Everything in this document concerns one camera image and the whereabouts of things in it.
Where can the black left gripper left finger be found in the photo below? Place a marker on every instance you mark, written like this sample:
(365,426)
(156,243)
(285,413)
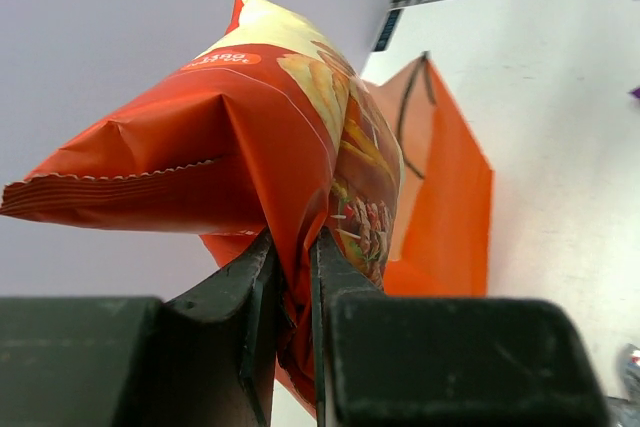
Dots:
(218,345)

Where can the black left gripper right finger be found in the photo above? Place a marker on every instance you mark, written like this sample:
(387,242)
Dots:
(348,351)

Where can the orange and cream chips bag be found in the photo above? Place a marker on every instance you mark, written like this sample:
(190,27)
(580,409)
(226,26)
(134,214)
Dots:
(270,128)

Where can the silver snack packet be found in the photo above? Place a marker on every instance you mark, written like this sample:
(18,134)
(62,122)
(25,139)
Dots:
(628,367)

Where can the orange paper bag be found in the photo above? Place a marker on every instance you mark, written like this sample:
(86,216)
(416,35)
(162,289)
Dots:
(440,243)

